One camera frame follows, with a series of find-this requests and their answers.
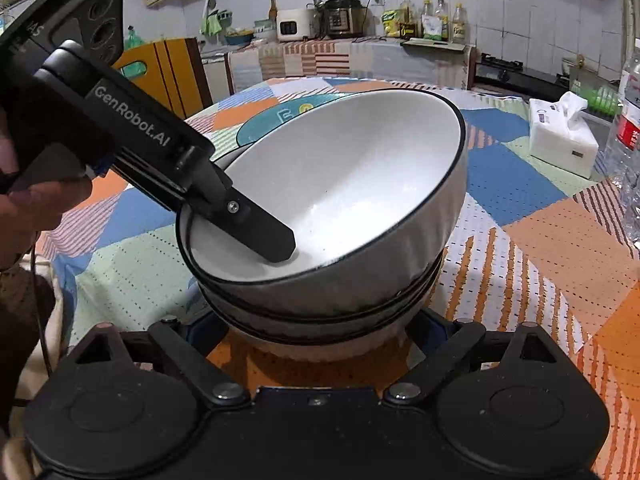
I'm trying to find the black pressure cooker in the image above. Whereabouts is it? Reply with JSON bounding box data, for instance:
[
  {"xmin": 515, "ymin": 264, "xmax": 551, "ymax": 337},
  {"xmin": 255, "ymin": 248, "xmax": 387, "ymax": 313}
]
[{"xmin": 320, "ymin": 0, "xmax": 365, "ymax": 40}]

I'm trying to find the black gas stove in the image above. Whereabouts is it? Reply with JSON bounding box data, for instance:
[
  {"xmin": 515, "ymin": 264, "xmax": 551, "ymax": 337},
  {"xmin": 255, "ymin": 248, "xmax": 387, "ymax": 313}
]
[{"xmin": 474, "ymin": 52, "xmax": 558, "ymax": 90}]

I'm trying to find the blue fried egg plate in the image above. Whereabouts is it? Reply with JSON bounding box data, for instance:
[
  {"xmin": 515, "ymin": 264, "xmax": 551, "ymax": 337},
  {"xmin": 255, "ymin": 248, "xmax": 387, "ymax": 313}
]
[{"xmin": 235, "ymin": 94, "xmax": 327, "ymax": 149}]

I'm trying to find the cutting board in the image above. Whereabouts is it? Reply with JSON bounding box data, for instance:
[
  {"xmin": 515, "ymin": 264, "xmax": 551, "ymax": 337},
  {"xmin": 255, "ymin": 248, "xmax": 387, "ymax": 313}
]
[{"xmin": 400, "ymin": 37, "xmax": 474, "ymax": 54}]

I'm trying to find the yellow cooking oil bottle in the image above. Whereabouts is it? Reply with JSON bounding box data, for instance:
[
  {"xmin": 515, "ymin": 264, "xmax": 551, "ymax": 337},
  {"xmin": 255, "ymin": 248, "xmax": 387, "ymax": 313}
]
[
  {"xmin": 452, "ymin": 2, "xmax": 469, "ymax": 44},
  {"xmin": 399, "ymin": 0, "xmax": 419, "ymax": 39}
]

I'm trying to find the striped counter cloth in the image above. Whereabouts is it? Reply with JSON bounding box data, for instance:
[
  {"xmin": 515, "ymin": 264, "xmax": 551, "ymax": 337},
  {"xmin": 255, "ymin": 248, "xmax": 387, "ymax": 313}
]
[{"xmin": 227, "ymin": 39, "xmax": 477, "ymax": 95}]

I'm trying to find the red label water bottle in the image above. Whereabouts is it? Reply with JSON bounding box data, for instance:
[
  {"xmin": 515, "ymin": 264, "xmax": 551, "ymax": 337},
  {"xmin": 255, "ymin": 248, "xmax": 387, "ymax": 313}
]
[{"xmin": 602, "ymin": 50, "xmax": 640, "ymax": 252}]

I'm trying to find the person's left hand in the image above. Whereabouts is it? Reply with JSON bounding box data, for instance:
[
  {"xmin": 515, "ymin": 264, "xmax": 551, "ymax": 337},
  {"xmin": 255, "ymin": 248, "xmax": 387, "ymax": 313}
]
[{"xmin": 0, "ymin": 107, "xmax": 94, "ymax": 272}]

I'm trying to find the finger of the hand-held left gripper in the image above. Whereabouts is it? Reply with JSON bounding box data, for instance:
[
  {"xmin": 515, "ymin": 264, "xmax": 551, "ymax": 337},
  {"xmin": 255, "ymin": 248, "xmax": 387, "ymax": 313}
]
[{"xmin": 186, "ymin": 176, "xmax": 297, "ymax": 264}]

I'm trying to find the white kitchen appliance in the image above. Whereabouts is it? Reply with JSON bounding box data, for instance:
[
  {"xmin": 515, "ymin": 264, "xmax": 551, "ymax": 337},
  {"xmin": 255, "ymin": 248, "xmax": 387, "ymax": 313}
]
[{"xmin": 276, "ymin": 7, "xmax": 310, "ymax": 43}]

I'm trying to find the white bowl with black rim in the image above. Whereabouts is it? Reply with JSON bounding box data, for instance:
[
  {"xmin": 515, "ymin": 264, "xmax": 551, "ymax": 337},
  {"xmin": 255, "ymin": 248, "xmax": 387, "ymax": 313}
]
[
  {"xmin": 220, "ymin": 280, "xmax": 442, "ymax": 364},
  {"xmin": 197, "ymin": 250, "xmax": 446, "ymax": 335},
  {"xmin": 175, "ymin": 88, "xmax": 469, "ymax": 319}
]

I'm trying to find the black cable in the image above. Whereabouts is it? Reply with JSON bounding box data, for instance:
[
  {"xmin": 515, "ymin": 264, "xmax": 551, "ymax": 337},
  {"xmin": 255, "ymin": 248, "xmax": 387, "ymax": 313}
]
[{"xmin": 29, "ymin": 230, "xmax": 57, "ymax": 377}]

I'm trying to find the green plastic basket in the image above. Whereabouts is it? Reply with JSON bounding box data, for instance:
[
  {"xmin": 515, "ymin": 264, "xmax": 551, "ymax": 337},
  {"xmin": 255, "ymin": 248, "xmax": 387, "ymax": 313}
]
[{"xmin": 569, "ymin": 79, "xmax": 623, "ymax": 117}]

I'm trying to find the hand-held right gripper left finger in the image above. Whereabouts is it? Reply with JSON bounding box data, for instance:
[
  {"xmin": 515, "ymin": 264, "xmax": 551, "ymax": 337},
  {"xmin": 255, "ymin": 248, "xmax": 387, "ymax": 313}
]
[{"xmin": 65, "ymin": 310, "xmax": 251, "ymax": 407}]

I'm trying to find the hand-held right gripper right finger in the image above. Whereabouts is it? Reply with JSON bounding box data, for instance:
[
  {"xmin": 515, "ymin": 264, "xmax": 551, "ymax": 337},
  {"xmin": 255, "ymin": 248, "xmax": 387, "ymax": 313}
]
[{"xmin": 384, "ymin": 309, "xmax": 568, "ymax": 407}]

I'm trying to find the white tissue pack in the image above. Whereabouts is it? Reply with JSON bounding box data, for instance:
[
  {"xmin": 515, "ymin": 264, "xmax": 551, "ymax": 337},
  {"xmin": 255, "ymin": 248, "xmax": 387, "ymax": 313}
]
[{"xmin": 528, "ymin": 92, "xmax": 600, "ymax": 180}]

